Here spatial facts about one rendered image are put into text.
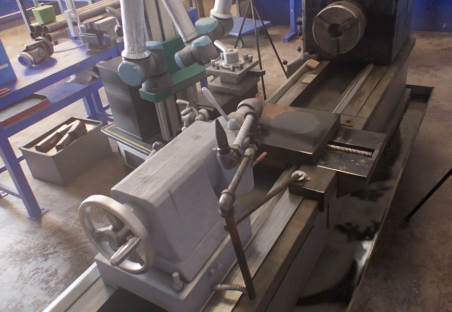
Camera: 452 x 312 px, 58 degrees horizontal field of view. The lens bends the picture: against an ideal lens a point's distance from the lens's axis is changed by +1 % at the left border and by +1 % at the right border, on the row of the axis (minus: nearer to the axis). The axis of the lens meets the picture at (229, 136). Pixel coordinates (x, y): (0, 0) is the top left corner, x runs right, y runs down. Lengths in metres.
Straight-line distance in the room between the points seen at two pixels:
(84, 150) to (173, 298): 2.41
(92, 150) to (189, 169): 2.41
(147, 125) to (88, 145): 0.65
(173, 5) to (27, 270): 1.73
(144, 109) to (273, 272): 1.89
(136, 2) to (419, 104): 1.93
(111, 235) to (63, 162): 2.29
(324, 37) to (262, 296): 1.47
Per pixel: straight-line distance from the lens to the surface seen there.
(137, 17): 2.17
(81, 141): 3.32
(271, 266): 1.21
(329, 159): 1.53
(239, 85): 1.69
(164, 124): 2.80
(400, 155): 2.45
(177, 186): 1.01
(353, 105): 2.00
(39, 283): 2.64
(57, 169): 3.23
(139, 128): 2.87
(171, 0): 2.21
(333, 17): 2.19
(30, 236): 2.98
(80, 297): 1.29
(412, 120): 2.80
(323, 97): 2.32
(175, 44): 2.67
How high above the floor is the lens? 1.75
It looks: 31 degrees down
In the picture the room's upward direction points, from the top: 7 degrees counter-clockwise
